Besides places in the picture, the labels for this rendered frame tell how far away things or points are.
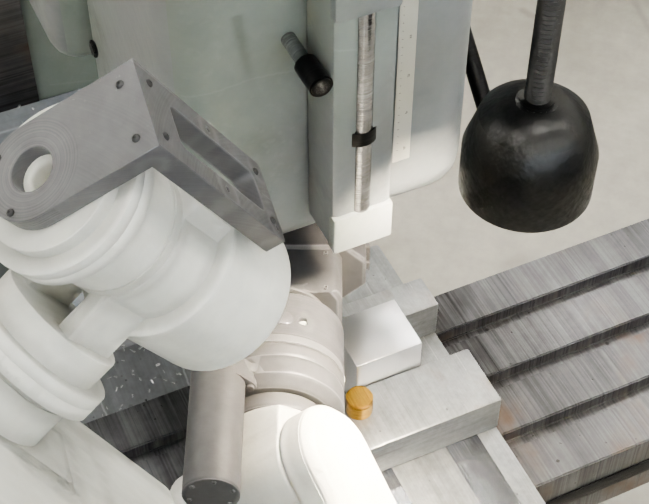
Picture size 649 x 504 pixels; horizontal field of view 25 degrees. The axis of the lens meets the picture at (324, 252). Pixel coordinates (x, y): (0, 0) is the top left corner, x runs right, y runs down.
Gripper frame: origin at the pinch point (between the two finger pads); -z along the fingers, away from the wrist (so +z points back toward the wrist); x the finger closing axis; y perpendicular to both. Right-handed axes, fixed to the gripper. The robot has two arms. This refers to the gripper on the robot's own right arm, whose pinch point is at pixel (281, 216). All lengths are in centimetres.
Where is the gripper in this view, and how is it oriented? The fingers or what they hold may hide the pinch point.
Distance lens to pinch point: 105.2
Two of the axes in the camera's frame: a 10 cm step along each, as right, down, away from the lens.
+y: 0.0, 6.7, 7.4
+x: -10.0, 0.0, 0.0
